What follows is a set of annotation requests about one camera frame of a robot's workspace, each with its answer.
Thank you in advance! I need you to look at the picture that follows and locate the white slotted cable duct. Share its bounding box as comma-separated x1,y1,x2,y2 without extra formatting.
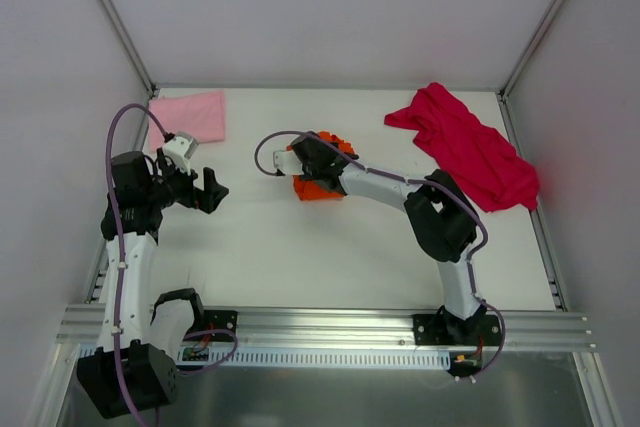
175,346,451,371

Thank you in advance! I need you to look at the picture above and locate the right aluminium frame post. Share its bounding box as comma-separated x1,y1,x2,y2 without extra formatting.
498,0,568,97

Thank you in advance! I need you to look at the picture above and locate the aluminium frame post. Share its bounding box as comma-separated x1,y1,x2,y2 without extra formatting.
96,0,156,96
498,0,568,97

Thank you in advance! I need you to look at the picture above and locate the orange t shirt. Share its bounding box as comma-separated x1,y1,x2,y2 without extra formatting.
287,131,358,201

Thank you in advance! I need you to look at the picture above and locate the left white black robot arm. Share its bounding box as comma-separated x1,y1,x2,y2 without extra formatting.
77,151,229,419

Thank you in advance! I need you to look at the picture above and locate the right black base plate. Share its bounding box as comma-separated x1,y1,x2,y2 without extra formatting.
411,305,503,347

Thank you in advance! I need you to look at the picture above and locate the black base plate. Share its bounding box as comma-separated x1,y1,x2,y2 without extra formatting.
202,308,238,343
411,305,503,347

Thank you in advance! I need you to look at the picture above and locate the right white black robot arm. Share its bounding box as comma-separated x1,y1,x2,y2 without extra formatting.
288,133,488,344

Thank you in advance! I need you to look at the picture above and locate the front aluminium rail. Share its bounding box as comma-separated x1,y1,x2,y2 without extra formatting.
55,303,597,351

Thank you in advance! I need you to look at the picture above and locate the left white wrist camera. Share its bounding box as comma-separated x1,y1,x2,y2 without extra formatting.
161,132,199,175

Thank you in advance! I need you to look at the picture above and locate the left aluminium frame post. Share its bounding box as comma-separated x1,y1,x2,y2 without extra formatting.
96,0,156,96

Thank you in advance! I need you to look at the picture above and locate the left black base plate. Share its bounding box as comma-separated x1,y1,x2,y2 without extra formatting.
202,308,238,343

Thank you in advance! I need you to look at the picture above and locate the folded pink t shirt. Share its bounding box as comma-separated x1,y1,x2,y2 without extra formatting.
149,90,226,143

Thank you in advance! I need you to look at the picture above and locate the magenta t shirt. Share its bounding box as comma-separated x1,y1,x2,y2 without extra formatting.
384,82,540,212

